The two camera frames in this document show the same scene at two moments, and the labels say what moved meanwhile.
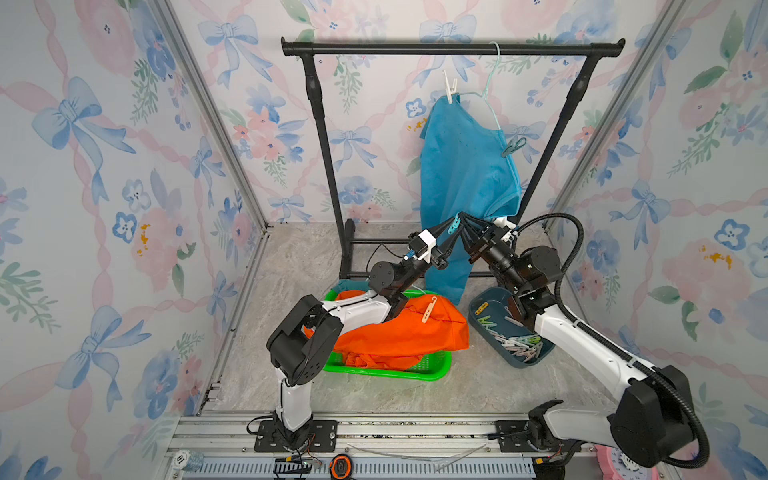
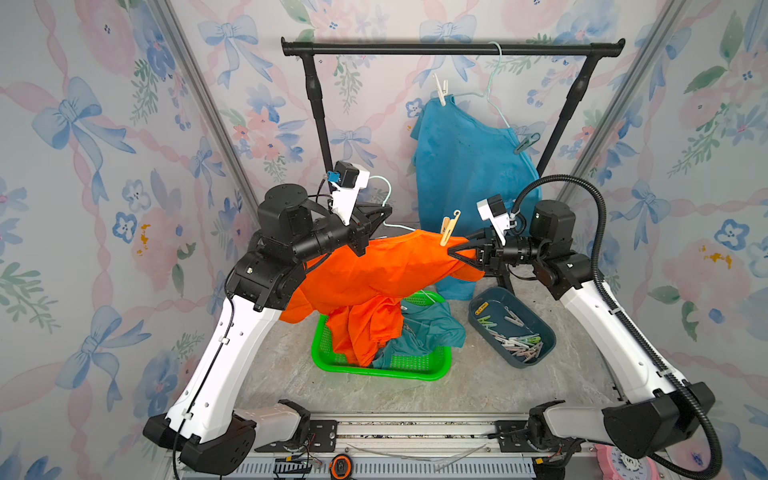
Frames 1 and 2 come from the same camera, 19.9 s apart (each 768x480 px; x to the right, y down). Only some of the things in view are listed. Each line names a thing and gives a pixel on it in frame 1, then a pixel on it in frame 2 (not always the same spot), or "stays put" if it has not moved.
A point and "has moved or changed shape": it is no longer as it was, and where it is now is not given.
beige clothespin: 429,309 has moved or changed shape
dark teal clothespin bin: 494,320 stays put
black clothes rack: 347,229 stays put
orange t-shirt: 404,340 to 363,296
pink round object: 616,467 stays put
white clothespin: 449,91 has moved or changed shape
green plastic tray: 432,367 stays put
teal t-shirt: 470,166 has moved or changed shape
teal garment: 351,285 to 426,328
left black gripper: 441,257 to 363,224
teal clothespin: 514,144 to 526,143
